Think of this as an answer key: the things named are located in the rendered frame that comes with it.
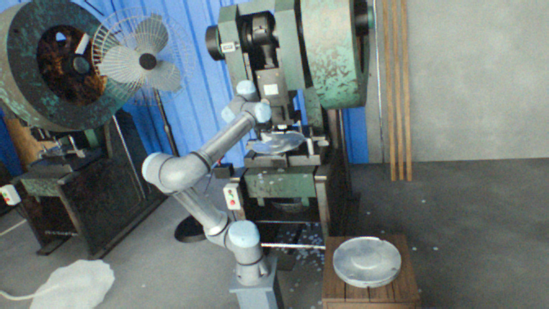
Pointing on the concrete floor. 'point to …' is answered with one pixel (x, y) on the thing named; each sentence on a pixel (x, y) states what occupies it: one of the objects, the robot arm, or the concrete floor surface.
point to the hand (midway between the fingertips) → (263, 141)
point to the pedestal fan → (157, 31)
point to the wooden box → (408, 299)
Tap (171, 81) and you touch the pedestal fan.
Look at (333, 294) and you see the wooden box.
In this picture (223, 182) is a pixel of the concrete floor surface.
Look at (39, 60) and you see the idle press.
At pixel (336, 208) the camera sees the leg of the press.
